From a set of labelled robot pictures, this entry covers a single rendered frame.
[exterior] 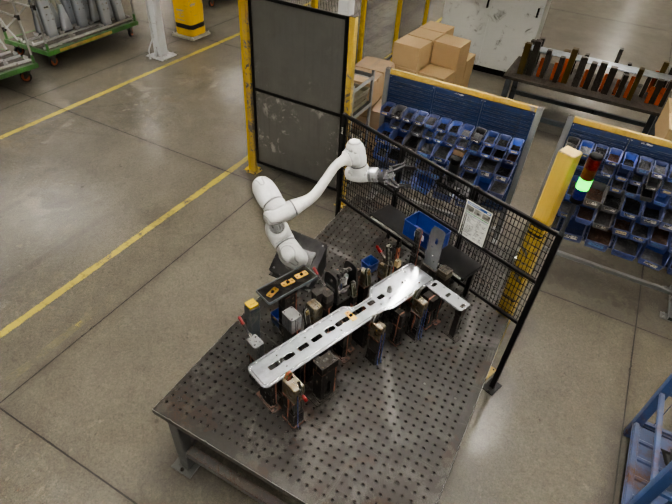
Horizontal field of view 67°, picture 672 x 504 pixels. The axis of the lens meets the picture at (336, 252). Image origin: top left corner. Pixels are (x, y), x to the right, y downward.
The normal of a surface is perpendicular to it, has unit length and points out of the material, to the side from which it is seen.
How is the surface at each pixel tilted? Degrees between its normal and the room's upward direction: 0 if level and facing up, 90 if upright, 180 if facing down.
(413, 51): 90
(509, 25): 90
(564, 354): 0
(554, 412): 0
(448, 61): 90
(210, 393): 0
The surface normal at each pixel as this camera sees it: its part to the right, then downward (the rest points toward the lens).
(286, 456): 0.06, -0.75
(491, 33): -0.48, 0.56
